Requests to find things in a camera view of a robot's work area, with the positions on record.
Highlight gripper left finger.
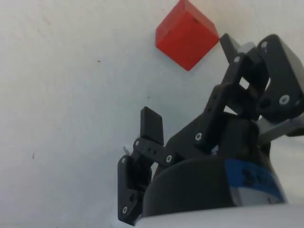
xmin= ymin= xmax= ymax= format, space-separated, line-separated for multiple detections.
xmin=117 ymin=106 xmax=177 ymax=221

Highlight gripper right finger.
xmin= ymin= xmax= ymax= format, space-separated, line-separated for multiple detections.
xmin=193 ymin=33 xmax=304 ymax=153

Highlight red cube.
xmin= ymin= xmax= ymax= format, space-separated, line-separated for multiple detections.
xmin=155 ymin=0 xmax=220 ymax=72

